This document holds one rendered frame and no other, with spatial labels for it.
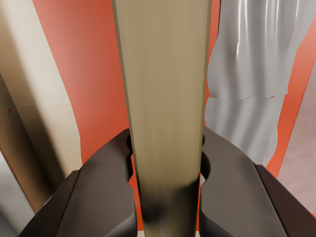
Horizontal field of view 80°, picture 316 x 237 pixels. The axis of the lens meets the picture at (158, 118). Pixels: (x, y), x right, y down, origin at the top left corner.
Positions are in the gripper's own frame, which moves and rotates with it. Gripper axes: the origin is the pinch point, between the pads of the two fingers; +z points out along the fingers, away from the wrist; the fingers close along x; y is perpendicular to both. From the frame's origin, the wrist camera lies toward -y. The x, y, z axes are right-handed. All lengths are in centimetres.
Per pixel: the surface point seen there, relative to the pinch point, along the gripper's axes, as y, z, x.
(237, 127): 2.9, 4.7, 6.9
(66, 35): -5.9, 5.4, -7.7
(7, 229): 169, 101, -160
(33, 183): 8.1, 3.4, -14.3
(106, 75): -2.5, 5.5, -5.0
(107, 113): 1.1, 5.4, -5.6
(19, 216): 11.4, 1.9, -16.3
